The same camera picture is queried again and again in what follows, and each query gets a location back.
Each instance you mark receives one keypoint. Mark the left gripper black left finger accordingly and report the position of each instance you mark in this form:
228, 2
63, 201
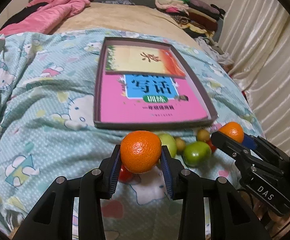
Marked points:
52, 215

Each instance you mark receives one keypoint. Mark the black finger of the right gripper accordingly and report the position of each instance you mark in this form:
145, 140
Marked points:
265, 150
244, 158

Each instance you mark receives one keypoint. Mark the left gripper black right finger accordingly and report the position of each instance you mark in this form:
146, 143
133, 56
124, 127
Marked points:
230, 216

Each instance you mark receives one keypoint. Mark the red cherry tomato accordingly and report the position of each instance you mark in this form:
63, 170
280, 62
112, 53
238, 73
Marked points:
212, 147
125, 176

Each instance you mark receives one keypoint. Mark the smooth green apple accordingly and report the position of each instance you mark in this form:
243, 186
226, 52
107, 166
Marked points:
196, 153

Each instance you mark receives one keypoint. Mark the small brown longan fruit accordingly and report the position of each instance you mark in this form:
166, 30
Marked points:
180, 144

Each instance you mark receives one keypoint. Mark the green apple with stem dimple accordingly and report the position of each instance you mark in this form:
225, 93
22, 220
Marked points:
169, 141

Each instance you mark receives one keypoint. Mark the large orange tangerine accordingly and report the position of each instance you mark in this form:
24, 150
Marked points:
140, 151

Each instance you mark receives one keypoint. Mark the white crumpled cloth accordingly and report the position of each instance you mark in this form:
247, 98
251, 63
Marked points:
214, 51

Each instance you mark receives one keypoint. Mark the cream satin curtain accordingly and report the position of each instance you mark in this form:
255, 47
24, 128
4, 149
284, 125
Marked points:
256, 33

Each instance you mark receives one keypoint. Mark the shallow grey cardboard box tray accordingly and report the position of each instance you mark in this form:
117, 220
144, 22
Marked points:
189, 74

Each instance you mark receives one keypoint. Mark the yellow orange chinese book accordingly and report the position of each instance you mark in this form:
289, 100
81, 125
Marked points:
142, 60

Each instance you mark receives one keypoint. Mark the pink chinese workbook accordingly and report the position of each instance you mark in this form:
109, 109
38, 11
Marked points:
147, 99

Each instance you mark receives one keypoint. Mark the stack of folded clothes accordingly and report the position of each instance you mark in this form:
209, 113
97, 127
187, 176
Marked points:
195, 17

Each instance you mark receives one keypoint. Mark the beige bed sheet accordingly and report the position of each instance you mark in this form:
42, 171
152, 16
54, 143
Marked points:
132, 18

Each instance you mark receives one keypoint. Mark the black garment on bed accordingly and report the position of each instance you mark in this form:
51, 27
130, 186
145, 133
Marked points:
23, 14

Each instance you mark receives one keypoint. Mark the pink padded blanket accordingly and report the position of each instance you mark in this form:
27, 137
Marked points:
46, 18

